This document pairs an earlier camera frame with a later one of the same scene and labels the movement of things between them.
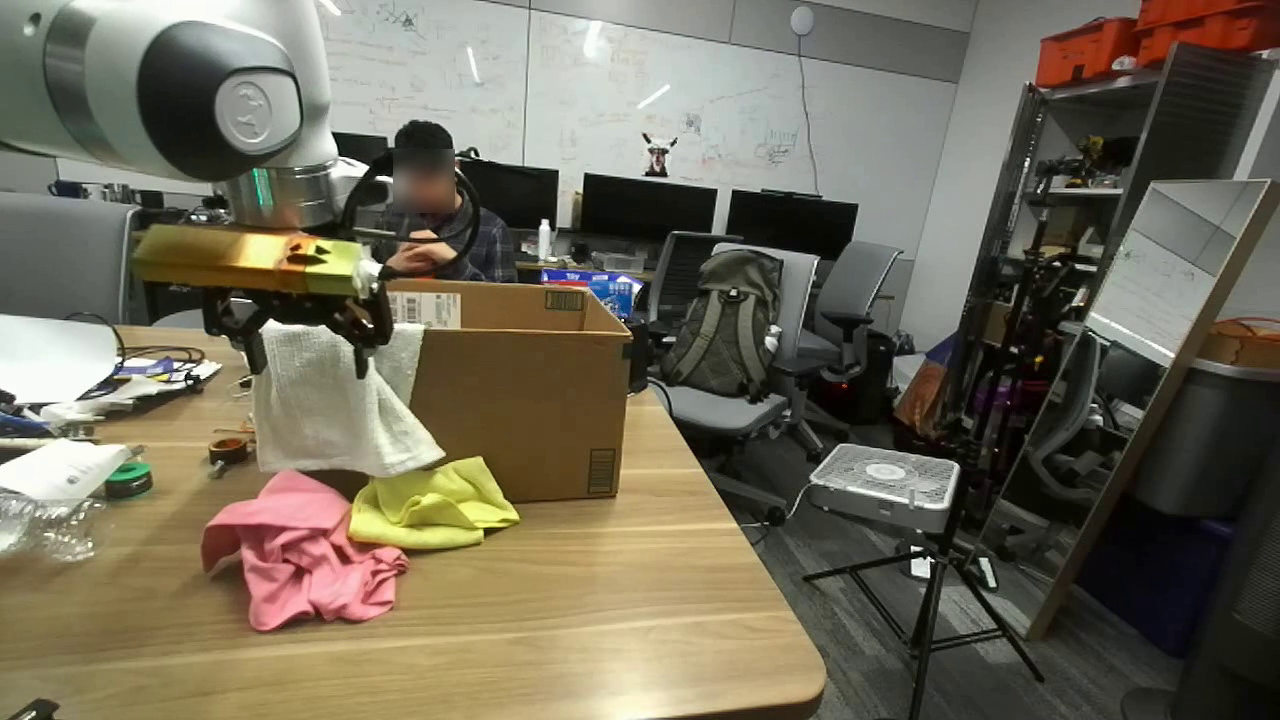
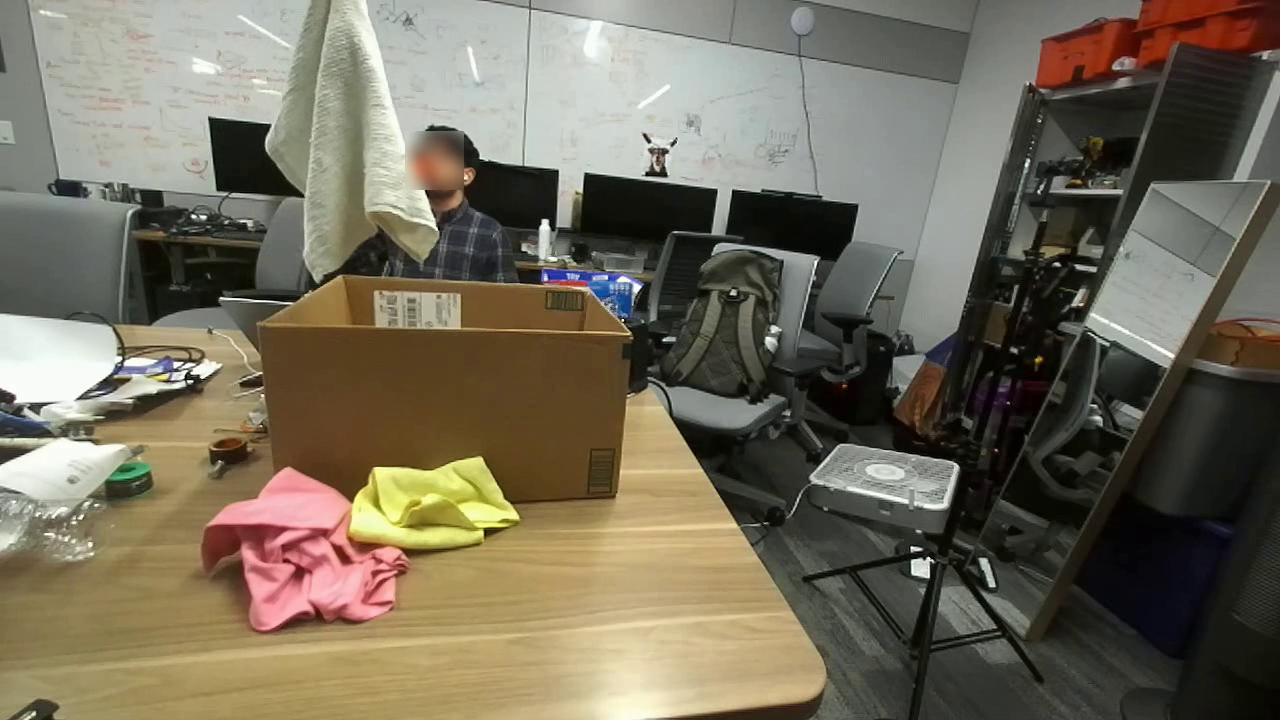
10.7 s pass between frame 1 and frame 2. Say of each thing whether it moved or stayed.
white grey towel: moved
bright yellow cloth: stayed
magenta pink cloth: stayed
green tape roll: stayed
